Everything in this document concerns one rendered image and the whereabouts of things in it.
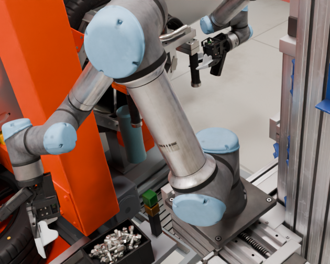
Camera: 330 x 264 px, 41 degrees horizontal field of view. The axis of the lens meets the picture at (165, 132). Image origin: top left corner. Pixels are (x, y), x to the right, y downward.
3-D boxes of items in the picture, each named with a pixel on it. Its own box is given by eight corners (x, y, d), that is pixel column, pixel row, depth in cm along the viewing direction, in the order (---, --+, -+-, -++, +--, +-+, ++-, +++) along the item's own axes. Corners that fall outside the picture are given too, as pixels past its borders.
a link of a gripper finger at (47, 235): (61, 250, 112) (53, 216, 116) (37, 257, 111) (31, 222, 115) (63, 252, 115) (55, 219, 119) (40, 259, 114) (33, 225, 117)
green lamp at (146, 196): (151, 196, 156) (149, 188, 154) (158, 201, 154) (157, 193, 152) (142, 202, 154) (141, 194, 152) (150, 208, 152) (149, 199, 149)
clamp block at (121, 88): (121, 81, 166) (119, 69, 163) (138, 89, 161) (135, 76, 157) (111, 87, 164) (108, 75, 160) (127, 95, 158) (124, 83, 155)
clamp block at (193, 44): (183, 45, 183) (182, 33, 180) (200, 51, 178) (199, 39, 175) (175, 50, 181) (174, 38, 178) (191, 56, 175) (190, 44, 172)
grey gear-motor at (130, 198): (97, 194, 238) (81, 143, 217) (150, 233, 213) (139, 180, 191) (69, 213, 229) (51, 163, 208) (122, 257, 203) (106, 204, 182)
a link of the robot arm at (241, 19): (230, 8, 181) (231, 33, 187) (252, 0, 184) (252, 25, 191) (218, 3, 187) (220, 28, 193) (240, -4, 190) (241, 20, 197)
